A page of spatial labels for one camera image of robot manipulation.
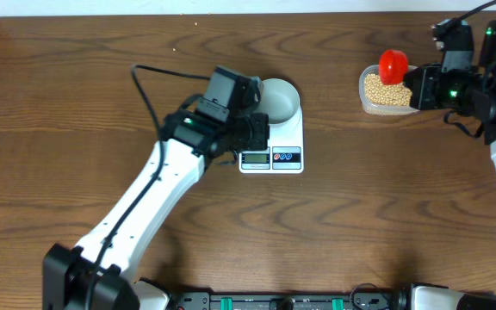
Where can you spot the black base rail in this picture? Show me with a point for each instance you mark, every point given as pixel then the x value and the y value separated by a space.
pixel 208 301

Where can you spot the red plastic measuring scoop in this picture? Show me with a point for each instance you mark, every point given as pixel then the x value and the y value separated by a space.
pixel 393 66

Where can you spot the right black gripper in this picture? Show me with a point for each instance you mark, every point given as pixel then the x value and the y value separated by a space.
pixel 422 90

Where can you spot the white digital kitchen scale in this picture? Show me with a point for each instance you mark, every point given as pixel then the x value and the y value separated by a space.
pixel 285 151

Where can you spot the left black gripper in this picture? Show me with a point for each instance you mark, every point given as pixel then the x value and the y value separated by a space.
pixel 260 131

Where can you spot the light blue bowl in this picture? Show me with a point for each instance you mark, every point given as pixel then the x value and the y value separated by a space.
pixel 280 101

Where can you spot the clear plastic container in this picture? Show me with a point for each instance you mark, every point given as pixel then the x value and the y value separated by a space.
pixel 374 109

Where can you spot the soybeans in container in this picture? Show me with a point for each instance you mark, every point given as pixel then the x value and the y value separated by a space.
pixel 388 95

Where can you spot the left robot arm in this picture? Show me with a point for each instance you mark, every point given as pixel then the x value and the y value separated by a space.
pixel 98 272

